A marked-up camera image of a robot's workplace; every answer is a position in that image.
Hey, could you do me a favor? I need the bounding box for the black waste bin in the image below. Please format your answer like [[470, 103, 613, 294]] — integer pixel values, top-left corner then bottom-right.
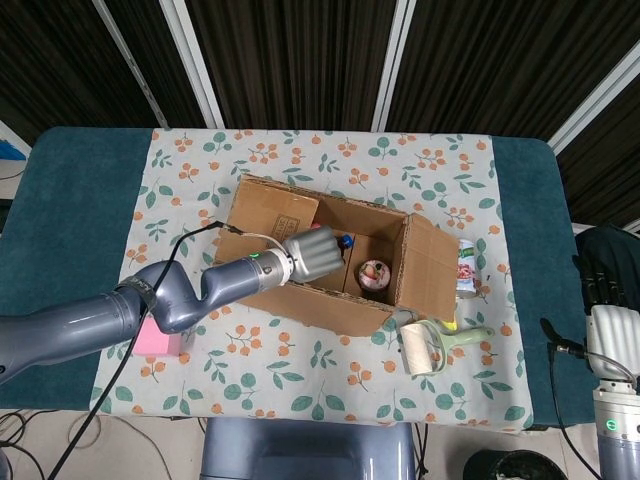
[[462, 448, 569, 480]]

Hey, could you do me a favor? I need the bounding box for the floral leaf print tablecloth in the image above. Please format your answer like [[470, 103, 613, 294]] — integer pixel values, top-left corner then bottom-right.
[[88, 128, 534, 432]]

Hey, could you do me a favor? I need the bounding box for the hand black cable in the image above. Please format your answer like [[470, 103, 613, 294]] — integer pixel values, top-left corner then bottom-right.
[[47, 221, 281, 480], [547, 342, 639, 480]]

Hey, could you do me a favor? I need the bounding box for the white window frame bar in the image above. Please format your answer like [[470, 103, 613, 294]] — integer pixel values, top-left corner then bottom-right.
[[92, 0, 169, 129], [372, 0, 417, 133], [547, 49, 640, 154], [159, 0, 225, 130]]

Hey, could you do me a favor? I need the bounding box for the pink foam cube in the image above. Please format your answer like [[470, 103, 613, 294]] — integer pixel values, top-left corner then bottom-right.
[[132, 317, 182, 358]]

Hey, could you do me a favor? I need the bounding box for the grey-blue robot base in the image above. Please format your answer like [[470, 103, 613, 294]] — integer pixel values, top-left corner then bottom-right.
[[199, 417, 419, 480]]

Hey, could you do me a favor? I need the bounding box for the teal table cover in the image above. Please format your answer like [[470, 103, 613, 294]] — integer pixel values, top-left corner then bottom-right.
[[0, 125, 614, 429]]

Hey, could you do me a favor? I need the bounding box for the left hand black cable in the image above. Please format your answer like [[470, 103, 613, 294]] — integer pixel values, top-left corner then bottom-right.
[[47, 221, 281, 480]]

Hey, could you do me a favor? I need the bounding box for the blue and white object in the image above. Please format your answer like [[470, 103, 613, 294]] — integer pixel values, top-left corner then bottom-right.
[[0, 119, 31, 164]]

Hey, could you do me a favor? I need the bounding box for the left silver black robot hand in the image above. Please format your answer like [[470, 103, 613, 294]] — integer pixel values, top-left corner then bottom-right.
[[282, 224, 346, 284]]

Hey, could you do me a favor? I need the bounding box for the dark cloth-covered object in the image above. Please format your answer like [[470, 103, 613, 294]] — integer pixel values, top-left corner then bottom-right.
[[572, 224, 640, 351]]

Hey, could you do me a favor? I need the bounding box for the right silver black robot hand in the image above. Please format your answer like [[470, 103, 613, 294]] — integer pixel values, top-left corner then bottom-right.
[[539, 259, 640, 384]]

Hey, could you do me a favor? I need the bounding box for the green lint roller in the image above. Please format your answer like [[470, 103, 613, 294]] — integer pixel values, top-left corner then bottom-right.
[[399, 319, 494, 377]]

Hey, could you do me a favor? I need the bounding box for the round pink-lidded jar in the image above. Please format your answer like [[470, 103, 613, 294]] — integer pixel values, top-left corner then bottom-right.
[[355, 258, 391, 296]]

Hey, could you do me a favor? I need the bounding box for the brown cardboard box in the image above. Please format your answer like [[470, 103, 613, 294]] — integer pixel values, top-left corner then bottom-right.
[[213, 173, 460, 337]]

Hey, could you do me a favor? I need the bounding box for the right hand black cable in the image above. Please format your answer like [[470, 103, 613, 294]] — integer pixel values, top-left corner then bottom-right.
[[547, 342, 639, 480]]

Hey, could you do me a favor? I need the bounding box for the white can red fruit print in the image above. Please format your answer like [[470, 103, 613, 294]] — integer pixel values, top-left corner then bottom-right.
[[455, 238, 476, 300]]

